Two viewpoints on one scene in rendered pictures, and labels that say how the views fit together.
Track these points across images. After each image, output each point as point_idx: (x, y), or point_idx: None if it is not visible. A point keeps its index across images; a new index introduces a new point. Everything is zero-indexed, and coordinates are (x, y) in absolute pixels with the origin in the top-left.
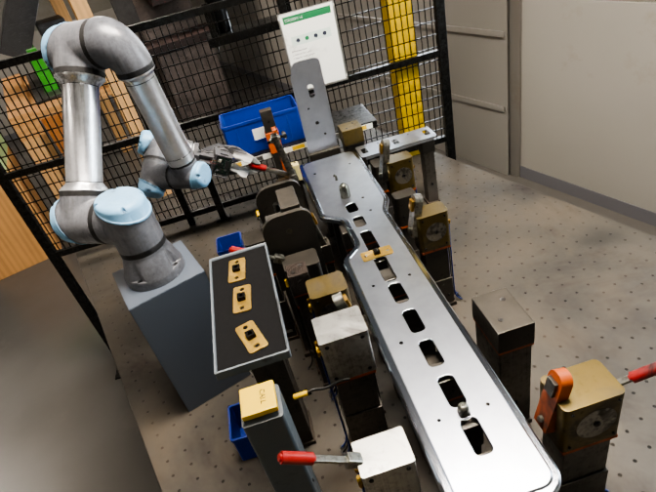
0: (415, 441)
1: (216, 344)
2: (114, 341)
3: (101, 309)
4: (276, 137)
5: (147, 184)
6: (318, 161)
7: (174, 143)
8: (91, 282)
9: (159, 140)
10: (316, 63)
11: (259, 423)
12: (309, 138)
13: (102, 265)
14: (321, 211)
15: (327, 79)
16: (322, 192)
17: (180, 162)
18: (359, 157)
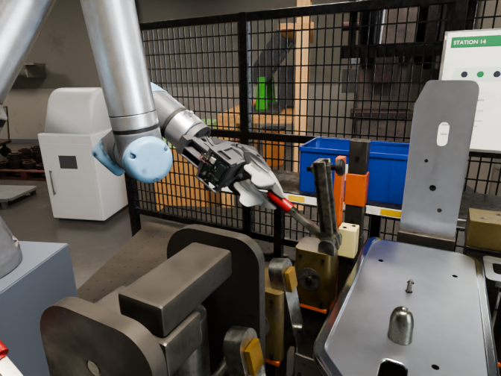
0: None
1: None
2: None
3: (94, 277)
4: (322, 163)
5: (100, 146)
6: (403, 245)
7: (112, 86)
8: (125, 247)
9: (98, 72)
10: (472, 92)
11: None
12: (410, 206)
13: (150, 237)
14: (326, 337)
15: (487, 144)
16: (364, 300)
17: (117, 122)
18: (482, 275)
